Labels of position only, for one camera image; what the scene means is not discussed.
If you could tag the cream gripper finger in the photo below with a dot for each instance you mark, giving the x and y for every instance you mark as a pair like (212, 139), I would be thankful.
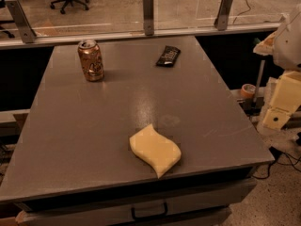
(275, 119)
(287, 95)

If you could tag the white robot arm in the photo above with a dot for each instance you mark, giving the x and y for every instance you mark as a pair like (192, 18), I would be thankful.
(284, 45)

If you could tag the yellow wavy sponge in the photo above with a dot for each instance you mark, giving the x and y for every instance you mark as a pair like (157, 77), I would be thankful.
(156, 150)

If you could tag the roll of tan tape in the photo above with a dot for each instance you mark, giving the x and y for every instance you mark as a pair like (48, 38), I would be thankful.
(248, 91)

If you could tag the orange soda can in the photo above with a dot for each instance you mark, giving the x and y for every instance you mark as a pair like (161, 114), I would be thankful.
(91, 60)

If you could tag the metal railing bar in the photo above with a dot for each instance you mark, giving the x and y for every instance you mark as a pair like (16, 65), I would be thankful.
(162, 33)

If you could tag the right metal glass bracket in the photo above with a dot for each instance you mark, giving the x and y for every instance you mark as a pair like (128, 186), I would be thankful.
(221, 20)

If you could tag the metal glass bracket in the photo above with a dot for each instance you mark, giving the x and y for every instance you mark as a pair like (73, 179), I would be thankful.
(221, 20)
(26, 32)
(148, 17)

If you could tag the grey drawer with black handle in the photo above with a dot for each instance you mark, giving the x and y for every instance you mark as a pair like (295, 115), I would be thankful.
(203, 206)

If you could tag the middle metal glass bracket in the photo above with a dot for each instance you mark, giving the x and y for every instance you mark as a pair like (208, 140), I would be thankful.
(148, 17)

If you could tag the left metal glass bracket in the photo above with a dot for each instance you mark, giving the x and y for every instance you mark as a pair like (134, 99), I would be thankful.
(26, 32)

